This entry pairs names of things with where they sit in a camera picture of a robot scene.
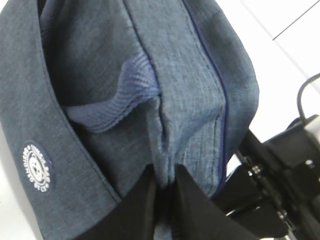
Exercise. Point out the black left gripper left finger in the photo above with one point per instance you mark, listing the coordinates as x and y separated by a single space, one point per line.
134 217

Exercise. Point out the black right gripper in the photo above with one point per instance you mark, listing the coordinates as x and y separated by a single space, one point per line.
275 192

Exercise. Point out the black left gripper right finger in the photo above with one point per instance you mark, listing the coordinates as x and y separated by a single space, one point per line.
197 217

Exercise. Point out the dark blue lunch bag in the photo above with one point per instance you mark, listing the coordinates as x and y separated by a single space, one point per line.
93 91

